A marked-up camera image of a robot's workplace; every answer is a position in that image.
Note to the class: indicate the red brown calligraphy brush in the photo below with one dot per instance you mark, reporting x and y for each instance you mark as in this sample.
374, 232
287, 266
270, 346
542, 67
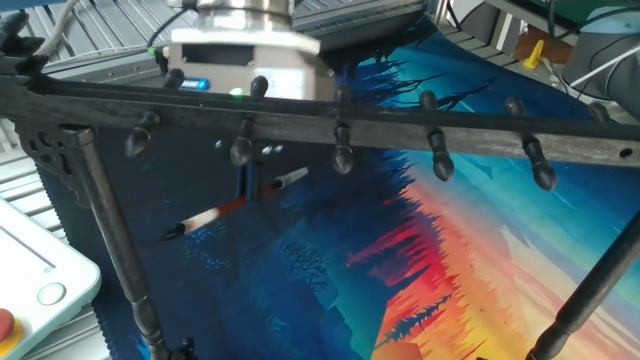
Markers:
210, 216

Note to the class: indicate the white teach pendant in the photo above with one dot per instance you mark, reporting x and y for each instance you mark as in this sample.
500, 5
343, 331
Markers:
30, 270

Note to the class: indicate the grey Schunk gripper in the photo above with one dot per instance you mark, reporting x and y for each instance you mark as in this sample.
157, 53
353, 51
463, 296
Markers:
280, 70

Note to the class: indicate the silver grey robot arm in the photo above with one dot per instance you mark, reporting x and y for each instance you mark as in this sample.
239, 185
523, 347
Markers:
240, 15

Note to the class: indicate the white zip tie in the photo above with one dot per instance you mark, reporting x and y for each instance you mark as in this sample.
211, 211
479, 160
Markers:
605, 65

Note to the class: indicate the black wooden pen rack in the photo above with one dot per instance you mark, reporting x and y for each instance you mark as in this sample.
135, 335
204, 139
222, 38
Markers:
300, 122

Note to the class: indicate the yellow plastic clip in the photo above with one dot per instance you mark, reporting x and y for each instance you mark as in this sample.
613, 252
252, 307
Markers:
534, 56

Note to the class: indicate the colourful sunset landscape mat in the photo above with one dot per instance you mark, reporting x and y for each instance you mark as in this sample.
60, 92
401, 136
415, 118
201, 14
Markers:
400, 280

